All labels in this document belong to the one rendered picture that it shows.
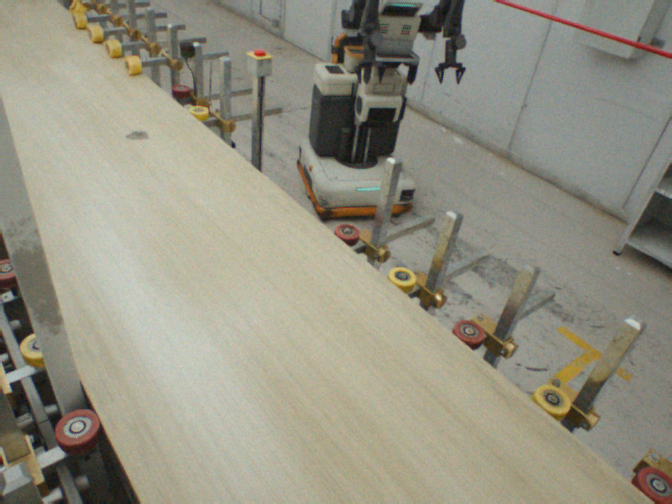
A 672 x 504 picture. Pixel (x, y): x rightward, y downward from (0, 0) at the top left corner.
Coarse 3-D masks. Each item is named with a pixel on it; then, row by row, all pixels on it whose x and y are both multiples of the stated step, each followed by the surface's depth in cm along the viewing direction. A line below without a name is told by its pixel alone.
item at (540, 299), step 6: (546, 288) 161; (540, 294) 158; (546, 294) 158; (552, 294) 159; (528, 300) 155; (534, 300) 155; (540, 300) 156; (546, 300) 157; (528, 306) 153; (534, 306) 153; (540, 306) 157; (522, 312) 150; (528, 312) 153; (498, 318) 147; (522, 318) 152; (486, 336) 141
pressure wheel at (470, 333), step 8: (464, 320) 137; (456, 328) 135; (464, 328) 135; (472, 328) 136; (480, 328) 136; (456, 336) 133; (464, 336) 133; (472, 336) 133; (480, 336) 133; (472, 344) 132; (480, 344) 133
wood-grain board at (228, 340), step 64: (0, 0) 314; (0, 64) 237; (64, 64) 246; (64, 128) 196; (128, 128) 202; (192, 128) 209; (64, 192) 163; (128, 192) 168; (192, 192) 172; (256, 192) 176; (64, 256) 140; (128, 256) 143; (192, 256) 146; (256, 256) 149; (320, 256) 153; (64, 320) 122; (128, 320) 125; (192, 320) 127; (256, 320) 130; (320, 320) 132; (384, 320) 135; (128, 384) 111; (192, 384) 112; (256, 384) 114; (320, 384) 116; (384, 384) 118; (448, 384) 121; (512, 384) 123; (128, 448) 99; (192, 448) 101; (256, 448) 102; (320, 448) 104; (384, 448) 106; (448, 448) 107; (512, 448) 109; (576, 448) 111
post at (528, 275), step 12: (528, 264) 126; (528, 276) 126; (516, 288) 130; (528, 288) 128; (516, 300) 131; (504, 312) 135; (516, 312) 132; (504, 324) 136; (516, 324) 137; (504, 336) 138; (492, 360) 144
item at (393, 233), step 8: (424, 216) 189; (432, 216) 190; (400, 224) 183; (408, 224) 184; (416, 224) 185; (424, 224) 188; (392, 232) 179; (400, 232) 181; (408, 232) 184; (360, 240) 173; (392, 240) 180; (352, 248) 169; (360, 248) 171
